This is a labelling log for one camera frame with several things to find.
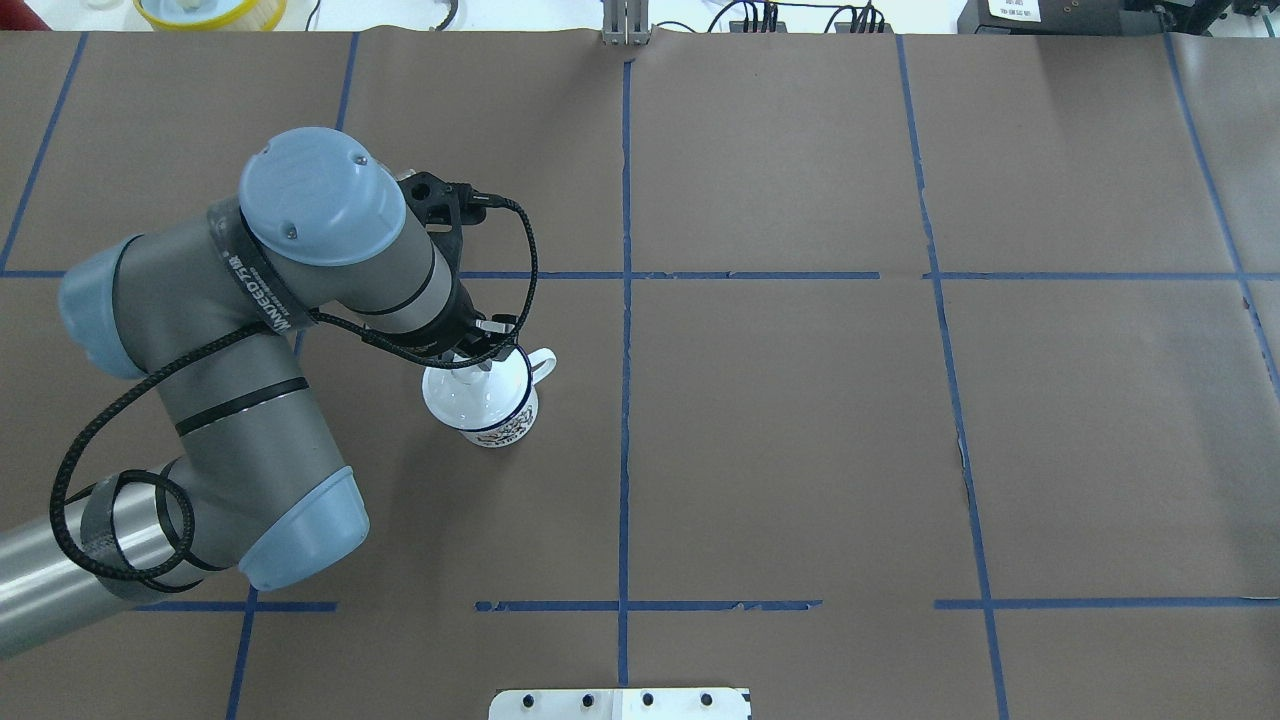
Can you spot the black box with label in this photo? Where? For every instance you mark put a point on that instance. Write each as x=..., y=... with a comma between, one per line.
x=1077, y=18

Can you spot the yellow rimmed round container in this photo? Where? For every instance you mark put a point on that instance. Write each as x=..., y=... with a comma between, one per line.
x=212, y=16

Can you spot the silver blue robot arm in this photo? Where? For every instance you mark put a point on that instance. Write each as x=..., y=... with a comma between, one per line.
x=219, y=456

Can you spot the white ceramic lid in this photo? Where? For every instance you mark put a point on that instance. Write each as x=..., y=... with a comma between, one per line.
x=474, y=399

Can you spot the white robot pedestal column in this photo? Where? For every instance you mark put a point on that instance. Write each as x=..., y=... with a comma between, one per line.
x=623, y=703

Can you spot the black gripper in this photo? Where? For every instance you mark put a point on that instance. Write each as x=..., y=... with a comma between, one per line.
x=466, y=327

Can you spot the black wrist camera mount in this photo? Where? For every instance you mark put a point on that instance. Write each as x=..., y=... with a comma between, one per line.
x=444, y=209

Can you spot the brown paper table cover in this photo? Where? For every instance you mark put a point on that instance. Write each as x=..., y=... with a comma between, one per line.
x=927, y=377

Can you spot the aluminium frame post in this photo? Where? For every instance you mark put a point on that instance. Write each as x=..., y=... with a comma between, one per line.
x=626, y=22

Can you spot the white enamel cup blue rim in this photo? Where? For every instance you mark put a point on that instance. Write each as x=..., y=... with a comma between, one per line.
x=543, y=362

